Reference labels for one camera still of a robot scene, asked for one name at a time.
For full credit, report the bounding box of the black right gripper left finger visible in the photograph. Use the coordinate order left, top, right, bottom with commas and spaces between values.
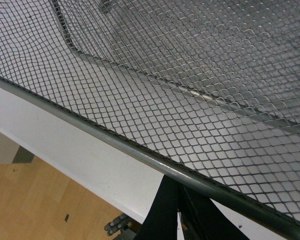
138, 175, 178, 240

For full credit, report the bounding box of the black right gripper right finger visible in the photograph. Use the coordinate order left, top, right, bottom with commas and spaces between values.
178, 185, 248, 240

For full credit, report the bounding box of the grey caster wheel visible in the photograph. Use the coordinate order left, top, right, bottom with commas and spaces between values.
104, 213, 132, 236

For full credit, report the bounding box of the grey table leg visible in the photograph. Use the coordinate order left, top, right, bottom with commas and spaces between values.
12, 145, 35, 164

